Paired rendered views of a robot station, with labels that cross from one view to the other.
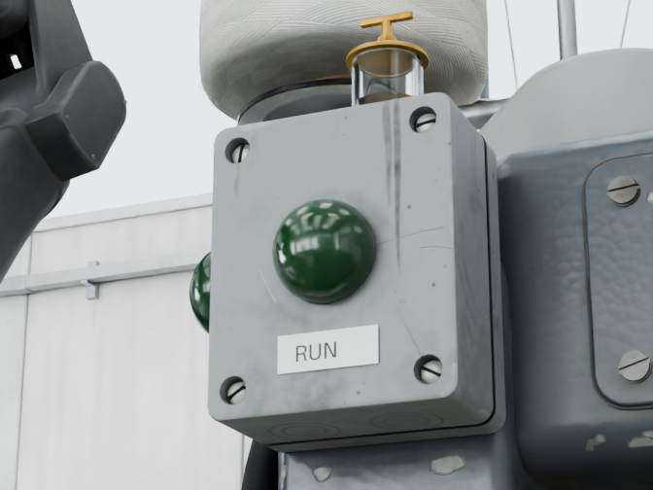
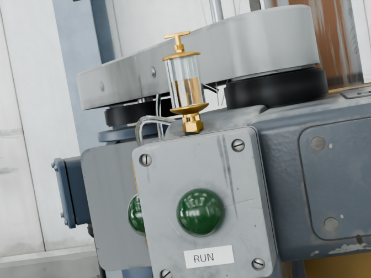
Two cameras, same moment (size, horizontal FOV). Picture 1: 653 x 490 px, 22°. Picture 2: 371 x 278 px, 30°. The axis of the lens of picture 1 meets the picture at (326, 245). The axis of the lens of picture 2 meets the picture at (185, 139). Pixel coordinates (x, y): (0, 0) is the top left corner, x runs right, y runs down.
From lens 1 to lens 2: 0.24 m
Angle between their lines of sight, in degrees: 25
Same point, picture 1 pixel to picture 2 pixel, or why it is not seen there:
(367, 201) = (216, 186)
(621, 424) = (326, 246)
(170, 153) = not seen: outside the picture
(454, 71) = not seen: outside the picture
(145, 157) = not seen: outside the picture
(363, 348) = (226, 256)
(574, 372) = (302, 225)
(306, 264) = (198, 228)
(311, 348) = (201, 256)
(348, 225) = (214, 207)
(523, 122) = (225, 41)
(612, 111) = (271, 41)
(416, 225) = (242, 197)
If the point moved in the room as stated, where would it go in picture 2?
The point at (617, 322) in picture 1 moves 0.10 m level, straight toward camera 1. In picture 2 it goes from (321, 203) to (361, 231)
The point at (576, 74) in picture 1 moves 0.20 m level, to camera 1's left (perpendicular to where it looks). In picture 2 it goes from (252, 23) to (5, 61)
